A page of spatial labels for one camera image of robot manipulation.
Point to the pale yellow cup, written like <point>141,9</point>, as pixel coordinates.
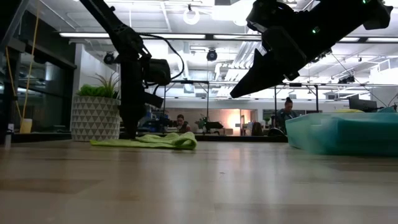
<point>26,126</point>

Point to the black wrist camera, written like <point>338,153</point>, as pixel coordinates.
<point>158,72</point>
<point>267,14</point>

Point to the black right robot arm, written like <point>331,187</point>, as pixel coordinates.
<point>342,21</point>

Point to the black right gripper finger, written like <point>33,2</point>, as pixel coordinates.
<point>258,74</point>

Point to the dark background chair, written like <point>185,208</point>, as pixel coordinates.
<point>257,128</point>

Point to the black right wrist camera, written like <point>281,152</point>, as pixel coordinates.
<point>267,14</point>

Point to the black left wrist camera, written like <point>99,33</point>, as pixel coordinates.
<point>158,72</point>

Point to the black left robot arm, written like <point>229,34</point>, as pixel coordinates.
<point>105,21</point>

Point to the black computer monitor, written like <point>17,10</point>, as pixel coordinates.
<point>362,104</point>

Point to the person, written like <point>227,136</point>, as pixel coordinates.
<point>286,113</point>
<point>182,124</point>

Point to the small black overhead camera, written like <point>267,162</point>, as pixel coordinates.
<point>346,80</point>

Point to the translucent teal plastic bin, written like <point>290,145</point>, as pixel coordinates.
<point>342,137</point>

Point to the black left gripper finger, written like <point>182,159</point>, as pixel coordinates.
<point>132,121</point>

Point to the black background robot equipment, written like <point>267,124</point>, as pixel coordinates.
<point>213,125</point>

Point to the green succulent plant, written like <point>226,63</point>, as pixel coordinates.
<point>99,90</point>

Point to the black aluminium table frame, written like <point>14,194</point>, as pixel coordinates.
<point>233,138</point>

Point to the green microfiber towel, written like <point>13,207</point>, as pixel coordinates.
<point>149,141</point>

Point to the black overhead light bar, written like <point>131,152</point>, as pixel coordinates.
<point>210,36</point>

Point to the white triangle-patterned plant pot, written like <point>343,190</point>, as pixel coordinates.
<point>94,118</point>

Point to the black background workstation frame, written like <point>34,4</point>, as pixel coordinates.
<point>207,99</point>
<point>275,99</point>

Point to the grey metal post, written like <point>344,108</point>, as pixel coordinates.
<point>8,137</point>

